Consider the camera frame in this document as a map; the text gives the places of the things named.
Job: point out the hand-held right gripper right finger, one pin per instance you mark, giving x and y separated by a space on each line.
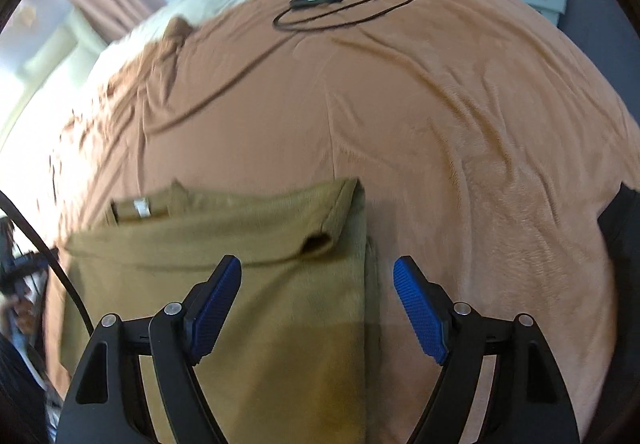
417 309

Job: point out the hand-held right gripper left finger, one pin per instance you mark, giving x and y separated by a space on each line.
217 309

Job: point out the olive printed t-shirt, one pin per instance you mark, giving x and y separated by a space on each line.
280 324

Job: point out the person's left hand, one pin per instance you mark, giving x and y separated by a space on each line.
20 314

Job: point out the dark cloth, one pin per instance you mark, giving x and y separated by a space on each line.
20 399

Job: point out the peach plush blanket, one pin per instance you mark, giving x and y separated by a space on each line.
475 124

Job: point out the white cushioned bench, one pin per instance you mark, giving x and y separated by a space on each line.
45 74

